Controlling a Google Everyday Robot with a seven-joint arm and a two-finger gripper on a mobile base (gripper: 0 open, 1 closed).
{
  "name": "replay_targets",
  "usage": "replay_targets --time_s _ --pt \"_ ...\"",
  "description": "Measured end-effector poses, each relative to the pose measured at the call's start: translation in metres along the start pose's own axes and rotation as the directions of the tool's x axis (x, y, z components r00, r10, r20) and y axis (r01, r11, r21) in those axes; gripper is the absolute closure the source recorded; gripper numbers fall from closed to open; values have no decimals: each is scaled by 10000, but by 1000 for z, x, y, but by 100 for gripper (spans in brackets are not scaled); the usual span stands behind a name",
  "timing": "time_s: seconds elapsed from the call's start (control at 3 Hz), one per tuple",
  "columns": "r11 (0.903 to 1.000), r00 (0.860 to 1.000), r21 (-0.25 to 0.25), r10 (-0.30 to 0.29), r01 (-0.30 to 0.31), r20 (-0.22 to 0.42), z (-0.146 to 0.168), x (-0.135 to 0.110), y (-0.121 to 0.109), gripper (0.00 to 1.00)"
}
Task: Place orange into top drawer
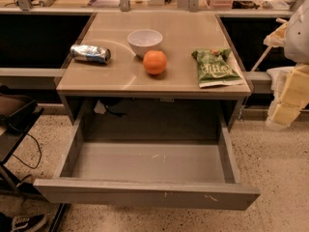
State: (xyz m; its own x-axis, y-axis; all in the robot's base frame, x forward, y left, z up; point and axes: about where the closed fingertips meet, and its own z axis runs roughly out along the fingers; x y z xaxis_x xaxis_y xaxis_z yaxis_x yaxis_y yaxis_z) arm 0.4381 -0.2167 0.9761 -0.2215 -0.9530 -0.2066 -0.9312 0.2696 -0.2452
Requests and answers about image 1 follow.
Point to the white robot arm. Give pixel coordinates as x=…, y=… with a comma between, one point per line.
x=296, y=46

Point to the black cart with cable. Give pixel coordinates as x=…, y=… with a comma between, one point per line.
x=18, y=114

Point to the orange fruit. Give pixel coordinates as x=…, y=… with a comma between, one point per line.
x=154, y=62

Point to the grey drawer cabinet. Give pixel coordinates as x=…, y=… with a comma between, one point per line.
x=165, y=55

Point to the black sneaker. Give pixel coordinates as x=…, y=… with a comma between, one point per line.
x=28, y=224

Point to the open grey top drawer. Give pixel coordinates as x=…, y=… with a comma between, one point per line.
x=150, y=153

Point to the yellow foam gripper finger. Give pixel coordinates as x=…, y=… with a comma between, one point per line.
x=277, y=37
x=291, y=95

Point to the crushed silver soda can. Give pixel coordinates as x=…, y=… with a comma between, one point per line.
x=90, y=53

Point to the white-tipped stick handle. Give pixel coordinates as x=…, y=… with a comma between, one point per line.
x=268, y=49

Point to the white ceramic bowl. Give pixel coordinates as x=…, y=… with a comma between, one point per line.
x=144, y=40

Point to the green chip bag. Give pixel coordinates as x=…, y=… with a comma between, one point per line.
x=212, y=68

